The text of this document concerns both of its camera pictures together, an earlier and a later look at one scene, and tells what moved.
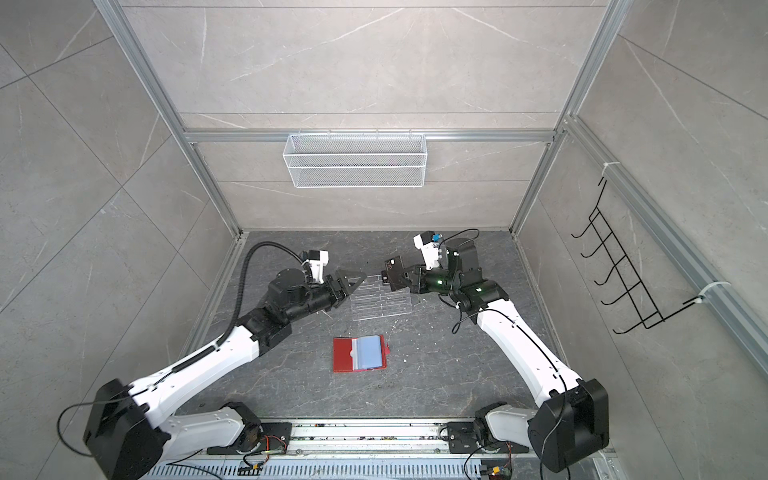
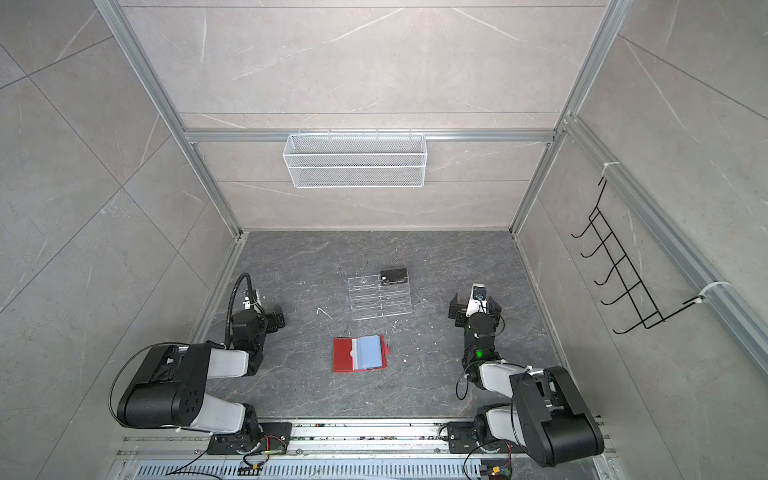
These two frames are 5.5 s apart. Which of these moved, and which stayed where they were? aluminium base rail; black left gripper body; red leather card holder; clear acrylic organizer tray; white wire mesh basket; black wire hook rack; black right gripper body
Moved: black left gripper body; black right gripper body
Stayed: clear acrylic organizer tray; aluminium base rail; black wire hook rack; red leather card holder; white wire mesh basket
